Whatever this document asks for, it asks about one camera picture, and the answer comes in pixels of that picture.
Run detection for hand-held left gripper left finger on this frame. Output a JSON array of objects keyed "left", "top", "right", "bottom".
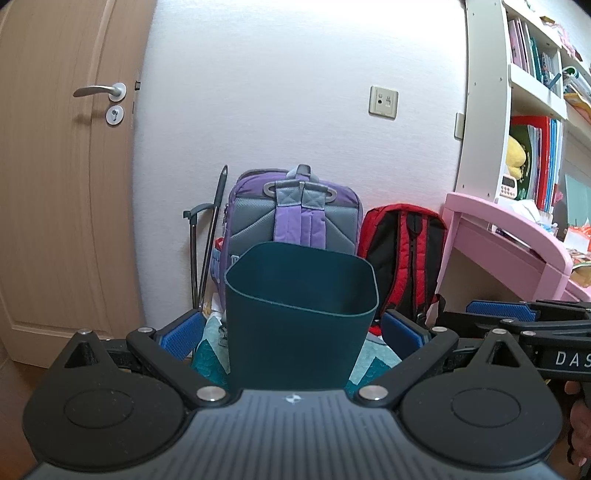
[{"left": 34, "top": 308, "right": 232, "bottom": 408}]

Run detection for grey green panel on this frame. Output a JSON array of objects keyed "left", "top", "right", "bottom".
[{"left": 554, "top": 173, "right": 591, "bottom": 241}]

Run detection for beige wooden door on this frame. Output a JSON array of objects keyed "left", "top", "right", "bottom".
[{"left": 0, "top": 0, "right": 160, "bottom": 370}]

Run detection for white digital timer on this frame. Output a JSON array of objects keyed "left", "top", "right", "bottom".
[{"left": 495, "top": 174, "right": 518, "bottom": 204}]

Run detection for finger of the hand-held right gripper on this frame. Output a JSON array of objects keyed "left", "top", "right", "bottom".
[{"left": 465, "top": 299, "right": 591, "bottom": 334}]

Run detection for beige wall socket plate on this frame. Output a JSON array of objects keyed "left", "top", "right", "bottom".
[{"left": 368, "top": 85, "right": 399, "bottom": 120}]

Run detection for yellow plush toy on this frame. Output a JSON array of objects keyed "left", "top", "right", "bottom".
[{"left": 505, "top": 134, "right": 528, "bottom": 181}]

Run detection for person's right hand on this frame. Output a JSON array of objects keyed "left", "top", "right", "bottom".
[{"left": 564, "top": 382, "right": 591, "bottom": 467}]

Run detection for row of thin books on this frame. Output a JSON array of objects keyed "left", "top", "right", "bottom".
[{"left": 507, "top": 17, "right": 563, "bottom": 93}]

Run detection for pink desk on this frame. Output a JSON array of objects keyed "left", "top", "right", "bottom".
[{"left": 434, "top": 192, "right": 591, "bottom": 303}]

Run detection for purple grey backpack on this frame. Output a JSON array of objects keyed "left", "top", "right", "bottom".
[{"left": 210, "top": 164, "right": 363, "bottom": 296}]

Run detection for silver door handle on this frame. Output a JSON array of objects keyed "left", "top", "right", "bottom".
[{"left": 73, "top": 82, "right": 127, "bottom": 102}]

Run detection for white tissue pack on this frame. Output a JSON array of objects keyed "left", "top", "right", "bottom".
[{"left": 510, "top": 200, "right": 541, "bottom": 223}]

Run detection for colourful paper stack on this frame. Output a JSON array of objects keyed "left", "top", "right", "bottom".
[{"left": 562, "top": 65, "right": 591, "bottom": 118}]

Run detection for white bookshelf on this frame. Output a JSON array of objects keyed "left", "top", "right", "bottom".
[{"left": 455, "top": 0, "right": 591, "bottom": 217}]

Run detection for row of red blue folders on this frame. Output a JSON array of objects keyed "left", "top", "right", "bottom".
[{"left": 510, "top": 115, "right": 565, "bottom": 214}]

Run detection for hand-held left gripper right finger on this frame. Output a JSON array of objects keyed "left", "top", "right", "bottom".
[{"left": 353, "top": 308, "right": 548, "bottom": 408}]

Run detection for dark teal trash bin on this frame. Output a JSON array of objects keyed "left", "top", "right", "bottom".
[{"left": 224, "top": 241, "right": 380, "bottom": 393}]

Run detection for red orange box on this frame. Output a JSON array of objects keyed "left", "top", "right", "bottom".
[{"left": 566, "top": 225, "right": 591, "bottom": 250}]

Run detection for red black backpack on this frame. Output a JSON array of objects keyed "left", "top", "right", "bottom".
[{"left": 356, "top": 204, "right": 448, "bottom": 337}]

